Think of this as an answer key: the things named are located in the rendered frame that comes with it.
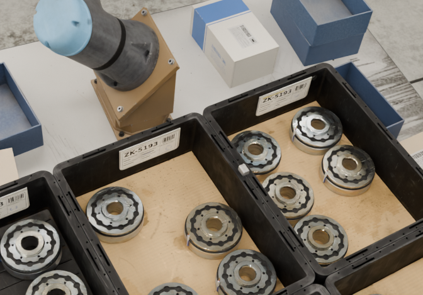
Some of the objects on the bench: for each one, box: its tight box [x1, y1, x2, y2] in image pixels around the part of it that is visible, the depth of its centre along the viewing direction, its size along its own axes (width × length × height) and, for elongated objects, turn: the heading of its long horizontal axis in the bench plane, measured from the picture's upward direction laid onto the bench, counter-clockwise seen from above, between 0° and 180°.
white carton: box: [189, 0, 279, 89], centre depth 187 cm, size 20×12×9 cm, turn 25°
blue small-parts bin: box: [270, 0, 364, 67], centre depth 194 cm, size 20×15×7 cm
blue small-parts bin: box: [334, 60, 405, 139], centre depth 177 cm, size 20×15×7 cm
